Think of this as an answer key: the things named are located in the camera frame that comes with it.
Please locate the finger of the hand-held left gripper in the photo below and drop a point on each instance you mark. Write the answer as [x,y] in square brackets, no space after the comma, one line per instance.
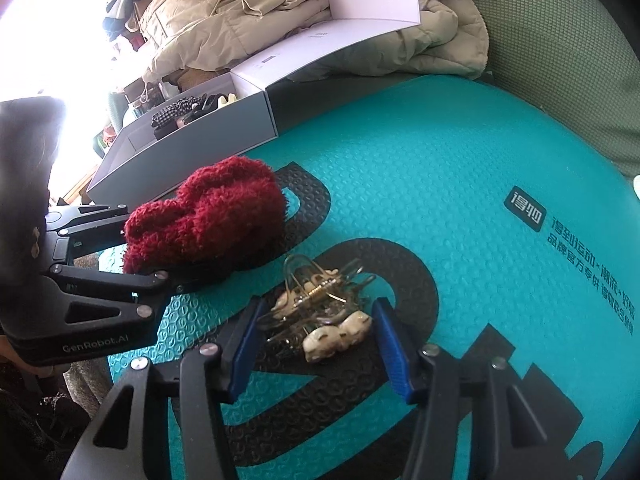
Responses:
[90,217]
[130,282]

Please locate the black hair claw clip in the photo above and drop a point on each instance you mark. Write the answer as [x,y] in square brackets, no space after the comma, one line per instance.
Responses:
[202,105]

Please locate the red knitted hair clip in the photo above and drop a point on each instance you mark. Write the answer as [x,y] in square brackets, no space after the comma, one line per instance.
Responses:
[210,210]

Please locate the green sofa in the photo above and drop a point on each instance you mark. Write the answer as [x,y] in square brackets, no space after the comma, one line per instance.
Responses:
[550,60]

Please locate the white plastic object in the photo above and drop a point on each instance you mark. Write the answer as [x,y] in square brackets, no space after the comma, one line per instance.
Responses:
[636,187]

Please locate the beige puffer jacket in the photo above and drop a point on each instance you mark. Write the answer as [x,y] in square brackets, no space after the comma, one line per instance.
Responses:
[210,35]

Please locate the black white checkered hair bow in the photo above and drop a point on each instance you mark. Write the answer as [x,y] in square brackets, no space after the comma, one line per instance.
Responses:
[170,110]

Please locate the teal black yoga mat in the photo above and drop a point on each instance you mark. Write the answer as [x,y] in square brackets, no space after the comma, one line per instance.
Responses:
[425,170]

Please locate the glass jar with twine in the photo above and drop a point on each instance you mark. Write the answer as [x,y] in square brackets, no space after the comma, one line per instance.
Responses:
[142,99]

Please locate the dark brown hair clip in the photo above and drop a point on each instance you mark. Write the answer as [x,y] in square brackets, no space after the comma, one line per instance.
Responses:
[167,129]

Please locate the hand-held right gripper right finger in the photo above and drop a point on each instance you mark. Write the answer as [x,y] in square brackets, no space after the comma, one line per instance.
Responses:
[395,350]

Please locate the cream hair clip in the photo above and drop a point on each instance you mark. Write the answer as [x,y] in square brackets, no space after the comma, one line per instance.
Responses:
[227,101]

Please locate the pile of clothes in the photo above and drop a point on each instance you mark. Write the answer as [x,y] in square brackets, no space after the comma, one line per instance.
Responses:
[130,5]

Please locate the gold pearl hair clip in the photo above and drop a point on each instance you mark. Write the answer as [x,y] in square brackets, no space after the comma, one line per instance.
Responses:
[330,335]

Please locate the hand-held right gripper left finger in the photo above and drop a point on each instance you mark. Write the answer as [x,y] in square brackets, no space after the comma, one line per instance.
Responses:
[247,345]

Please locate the white cardboard box with lid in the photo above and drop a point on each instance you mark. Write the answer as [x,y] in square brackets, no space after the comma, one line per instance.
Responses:
[175,155]

